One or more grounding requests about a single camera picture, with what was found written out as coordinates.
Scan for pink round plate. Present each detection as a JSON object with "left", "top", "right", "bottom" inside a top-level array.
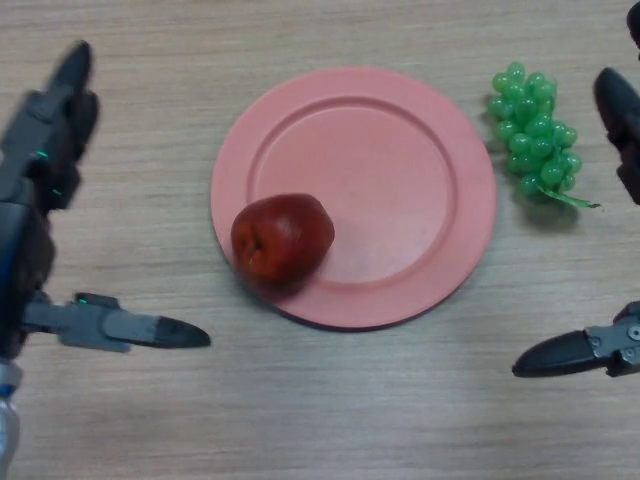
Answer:
[{"left": 209, "top": 67, "right": 498, "bottom": 331}]

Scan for red apple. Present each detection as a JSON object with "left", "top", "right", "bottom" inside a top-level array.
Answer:
[{"left": 230, "top": 193, "right": 335, "bottom": 286}]

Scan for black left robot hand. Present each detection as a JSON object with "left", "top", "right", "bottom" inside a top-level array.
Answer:
[{"left": 0, "top": 40, "right": 212, "bottom": 359}]

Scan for green grape bunch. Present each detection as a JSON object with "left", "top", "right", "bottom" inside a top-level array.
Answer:
[{"left": 487, "top": 61, "right": 604, "bottom": 211}]

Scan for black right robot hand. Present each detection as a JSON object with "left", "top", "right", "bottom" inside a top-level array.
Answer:
[{"left": 512, "top": 4, "right": 640, "bottom": 379}]

